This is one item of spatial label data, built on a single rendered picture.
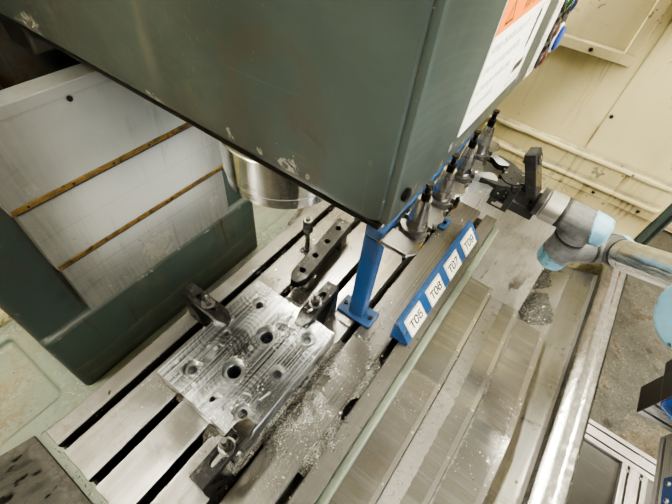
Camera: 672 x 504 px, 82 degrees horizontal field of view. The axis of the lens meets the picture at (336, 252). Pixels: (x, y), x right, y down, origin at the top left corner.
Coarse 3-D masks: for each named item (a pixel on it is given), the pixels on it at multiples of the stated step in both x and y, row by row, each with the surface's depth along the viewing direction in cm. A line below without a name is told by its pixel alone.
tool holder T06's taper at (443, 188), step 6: (444, 168) 77; (444, 174) 77; (450, 174) 76; (438, 180) 79; (444, 180) 78; (450, 180) 77; (438, 186) 79; (444, 186) 78; (450, 186) 78; (432, 192) 81; (438, 192) 80; (444, 192) 79; (450, 192) 80; (438, 198) 80; (444, 198) 80; (450, 198) 81
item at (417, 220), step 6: (420, 198) 71; (414, 204) 72; (420, 204) 71; (426, 204) 70; (414, 210) 72; (420, 210) 71; (426, 210) 71; (408, 216) 75; (414, 216) 73; (420, 216) 72; (426, 216) 72; (408, 222) 75; (414, 222) 73; (420, 222) 73; (426, 222) 74; (414, 228) 74; (420, 228) 74; (426, 228) 75
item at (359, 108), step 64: (0, 0) 44; (64, 0) 36; (128, 0) 30; (192, 0) 26; (256, 0) 23; (320, 0) 21; (384, 0) 19; (448, 0) 18; (128, 64) 36; (192, 64) 30; (256, 64) 26; (320, 64) 23; (384, 64) 21; (448, 64) 22; (256, 128) 30; (320, 128) 26; (384, 128) 23; (448, 128) 29; (320, 192) 31; (384, 192) 27
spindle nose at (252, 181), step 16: (224, 144) 43; (224, 160) 46; (240, 160) 43; (240, 176) 44; (256, 176) 43; (272, 176) 43; (240, 192) 47; (256, 192) 45; (272, 192) 44; (288, 192) 44; (304, 192) 45; (288, 208) 47
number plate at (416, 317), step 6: (420, 306) 97; (414, 312) 95; (420, 312) 97; (408, 318) 93; (414, 318) 95; (420, 318) 97; (408, 324) 93; (414, 324) 95; (420, 324) 97; (408, 330) 94; (414, 330) 95
